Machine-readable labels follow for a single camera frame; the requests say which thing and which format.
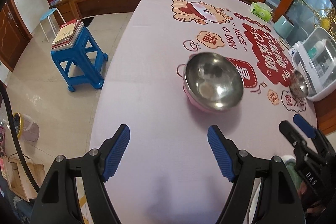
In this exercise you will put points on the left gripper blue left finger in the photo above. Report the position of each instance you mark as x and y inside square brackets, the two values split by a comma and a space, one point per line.
[112, 151]

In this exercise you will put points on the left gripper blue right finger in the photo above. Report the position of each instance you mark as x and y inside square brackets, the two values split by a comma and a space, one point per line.
[222, 151]

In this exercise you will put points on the small steel bowl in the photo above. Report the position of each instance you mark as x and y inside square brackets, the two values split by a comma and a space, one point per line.
[298, 86]

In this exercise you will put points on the pink steel bowl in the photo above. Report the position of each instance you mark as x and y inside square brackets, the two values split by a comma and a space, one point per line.
[212, 83]

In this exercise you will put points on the green plate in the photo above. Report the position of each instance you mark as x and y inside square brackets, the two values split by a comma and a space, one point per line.
[290, 163]

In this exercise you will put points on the person's right hand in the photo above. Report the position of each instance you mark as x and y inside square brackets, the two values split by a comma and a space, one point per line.
[305, 192]

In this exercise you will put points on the pink printed tablecloth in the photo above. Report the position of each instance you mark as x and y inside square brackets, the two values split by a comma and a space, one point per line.
[168, 173]

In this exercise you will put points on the blue plastic stool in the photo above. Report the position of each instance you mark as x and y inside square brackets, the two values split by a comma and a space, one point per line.
[84, 54]

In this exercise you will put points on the yellow rimmed waste bin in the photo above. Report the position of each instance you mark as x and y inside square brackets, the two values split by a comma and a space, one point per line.
[25, 127]

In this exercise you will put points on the white sterilizer cabinet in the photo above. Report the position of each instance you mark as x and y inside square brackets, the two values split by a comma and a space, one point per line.
[315, 60]

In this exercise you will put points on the stack of books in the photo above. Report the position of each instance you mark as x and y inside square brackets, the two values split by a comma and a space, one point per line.
[67, 35]

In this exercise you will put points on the teal round container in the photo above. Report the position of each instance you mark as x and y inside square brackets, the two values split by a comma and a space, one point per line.
[283, 26]

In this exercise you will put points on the wooden tv console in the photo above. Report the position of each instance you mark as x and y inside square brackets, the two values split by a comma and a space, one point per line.
[78, 9]

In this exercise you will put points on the green tissue pack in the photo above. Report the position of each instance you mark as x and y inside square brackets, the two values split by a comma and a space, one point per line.
[262, 10]

